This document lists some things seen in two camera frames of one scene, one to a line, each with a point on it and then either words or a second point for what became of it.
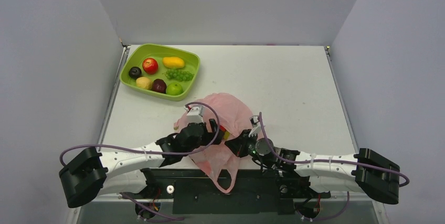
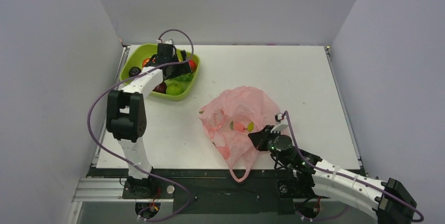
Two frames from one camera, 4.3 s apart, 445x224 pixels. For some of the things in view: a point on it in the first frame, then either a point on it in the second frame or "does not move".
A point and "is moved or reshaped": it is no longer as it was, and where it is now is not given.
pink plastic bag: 234,117 is moved or reshaped
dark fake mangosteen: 135,72 does not move
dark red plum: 159,85 does not move
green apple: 174,88 does not move
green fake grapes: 172,74 does not move
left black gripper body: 206,139 → 179,70
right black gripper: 237,141 → 263,138
